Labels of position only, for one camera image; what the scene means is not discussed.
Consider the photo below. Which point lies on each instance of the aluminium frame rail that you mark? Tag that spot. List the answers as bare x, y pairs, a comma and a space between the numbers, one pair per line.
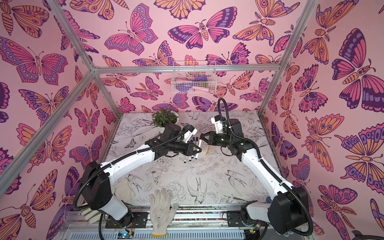
200, 68

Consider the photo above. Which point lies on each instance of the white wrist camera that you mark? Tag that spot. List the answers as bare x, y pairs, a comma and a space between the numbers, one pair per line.
219, 124
189, 132

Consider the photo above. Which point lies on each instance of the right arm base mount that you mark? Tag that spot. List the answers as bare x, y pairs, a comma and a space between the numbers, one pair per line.
242, 219

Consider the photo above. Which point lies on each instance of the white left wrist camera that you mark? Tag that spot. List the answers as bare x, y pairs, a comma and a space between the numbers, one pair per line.
189, 132

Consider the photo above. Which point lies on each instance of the white glove front left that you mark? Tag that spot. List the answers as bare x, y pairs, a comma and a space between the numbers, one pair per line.
91, 216

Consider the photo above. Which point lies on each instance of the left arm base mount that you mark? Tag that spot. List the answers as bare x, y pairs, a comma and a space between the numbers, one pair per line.
130, 220

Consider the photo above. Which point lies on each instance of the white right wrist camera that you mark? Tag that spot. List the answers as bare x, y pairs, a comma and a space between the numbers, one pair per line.
219, 124

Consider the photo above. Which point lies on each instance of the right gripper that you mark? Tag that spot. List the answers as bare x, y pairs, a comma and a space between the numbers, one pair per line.
210, 138

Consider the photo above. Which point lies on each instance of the white wire basket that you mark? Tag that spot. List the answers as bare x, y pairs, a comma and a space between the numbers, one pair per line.
194, 82

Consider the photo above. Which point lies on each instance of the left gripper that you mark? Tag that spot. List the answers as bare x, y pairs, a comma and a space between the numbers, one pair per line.
188, 149

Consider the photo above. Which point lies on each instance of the green plant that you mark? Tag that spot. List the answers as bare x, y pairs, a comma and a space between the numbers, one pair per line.
164, 117

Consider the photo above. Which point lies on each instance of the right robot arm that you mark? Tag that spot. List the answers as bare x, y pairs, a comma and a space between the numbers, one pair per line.
289, 208

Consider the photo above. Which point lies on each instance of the white knit glove front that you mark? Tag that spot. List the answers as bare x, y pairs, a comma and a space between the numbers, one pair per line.
161, 212

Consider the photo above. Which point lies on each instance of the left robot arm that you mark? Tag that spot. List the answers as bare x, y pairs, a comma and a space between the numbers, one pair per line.
95, 191

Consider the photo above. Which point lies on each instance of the green circuit board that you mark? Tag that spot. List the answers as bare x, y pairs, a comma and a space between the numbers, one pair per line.
125, 235

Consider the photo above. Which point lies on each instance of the white plant pot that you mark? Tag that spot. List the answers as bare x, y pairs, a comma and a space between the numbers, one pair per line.
161, 129

